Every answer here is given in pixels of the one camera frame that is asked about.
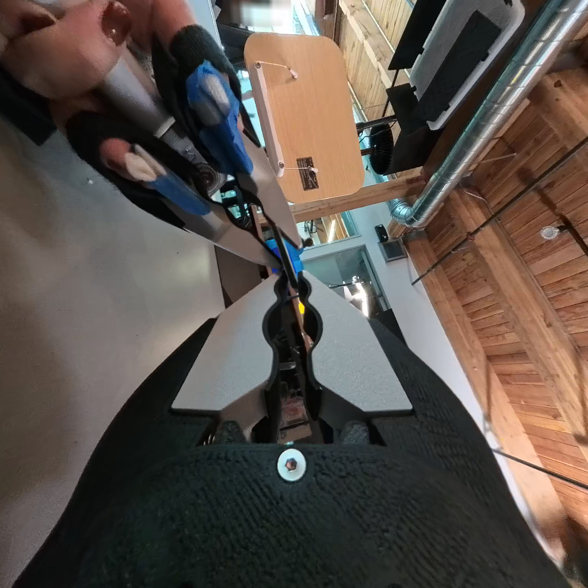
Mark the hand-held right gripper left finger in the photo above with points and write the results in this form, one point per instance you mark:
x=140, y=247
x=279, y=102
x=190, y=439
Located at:
x=225, y=367

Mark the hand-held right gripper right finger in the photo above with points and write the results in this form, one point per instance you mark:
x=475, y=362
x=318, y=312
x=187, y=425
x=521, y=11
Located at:
x=363, y=367

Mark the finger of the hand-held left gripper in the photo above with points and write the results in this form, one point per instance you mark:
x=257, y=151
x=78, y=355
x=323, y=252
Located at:
x=239, y=243
x=271, y=197

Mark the person's left hand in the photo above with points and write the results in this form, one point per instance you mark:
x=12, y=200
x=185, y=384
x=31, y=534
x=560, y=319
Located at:
x=69, y=46

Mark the black light stand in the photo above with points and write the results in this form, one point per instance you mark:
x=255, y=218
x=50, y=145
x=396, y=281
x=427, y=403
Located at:
x=356, y=294

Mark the wooden panel on white stand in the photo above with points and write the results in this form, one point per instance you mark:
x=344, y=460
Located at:
x=312, y=115

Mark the black round disc on pole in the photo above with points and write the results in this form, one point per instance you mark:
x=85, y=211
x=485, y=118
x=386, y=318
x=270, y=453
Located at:
x=381, y=147

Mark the black ceiling rod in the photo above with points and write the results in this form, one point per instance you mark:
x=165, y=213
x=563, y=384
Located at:
x=505, y=206

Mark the black overhead light panel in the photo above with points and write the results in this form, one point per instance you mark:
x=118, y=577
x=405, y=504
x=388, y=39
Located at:
x=454, y=69

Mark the wooden support post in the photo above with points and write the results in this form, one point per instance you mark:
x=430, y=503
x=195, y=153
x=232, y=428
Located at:
x=367, y=195

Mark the grey wall vent grille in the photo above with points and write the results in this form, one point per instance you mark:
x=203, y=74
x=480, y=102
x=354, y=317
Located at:
x=393, y=250

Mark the wide silver air duct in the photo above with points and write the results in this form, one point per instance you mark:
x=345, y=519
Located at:
x=482, y=128

